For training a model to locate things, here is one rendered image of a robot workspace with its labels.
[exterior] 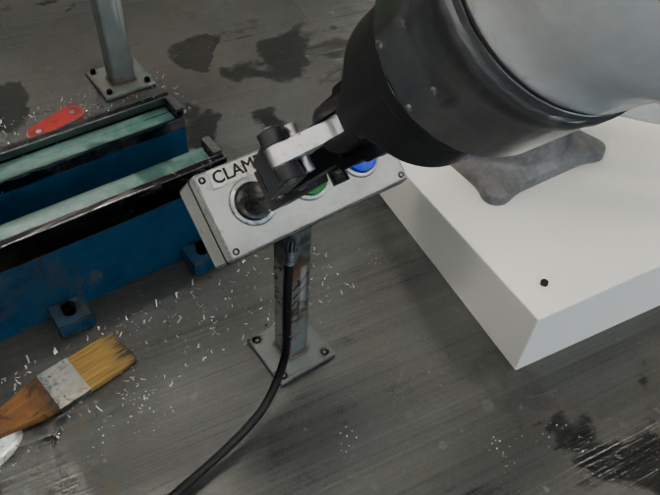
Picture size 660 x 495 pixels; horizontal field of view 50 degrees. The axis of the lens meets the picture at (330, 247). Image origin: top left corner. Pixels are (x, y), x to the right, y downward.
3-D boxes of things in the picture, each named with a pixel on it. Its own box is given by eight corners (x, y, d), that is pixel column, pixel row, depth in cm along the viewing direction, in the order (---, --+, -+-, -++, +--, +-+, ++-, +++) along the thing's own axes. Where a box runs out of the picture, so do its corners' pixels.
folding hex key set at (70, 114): (39, 152, 95) (36, 141, 93) (25, 142, 96) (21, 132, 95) (90, 121, 100) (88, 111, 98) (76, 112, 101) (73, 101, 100)
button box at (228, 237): (215, 271, 56) (233, 262, 51) (176, 191, 56) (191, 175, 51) (382, 192, 63) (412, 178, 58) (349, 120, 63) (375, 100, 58)
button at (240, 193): (240, 229, 53) (247, 225, 52) (223, 193, 53) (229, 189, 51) (273, 214, 54) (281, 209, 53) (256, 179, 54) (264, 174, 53)
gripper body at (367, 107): (504, -62, 29) (396, 33, 37) (337, -10, 25) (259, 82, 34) (579, 104, 29) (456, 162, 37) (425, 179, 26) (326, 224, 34)
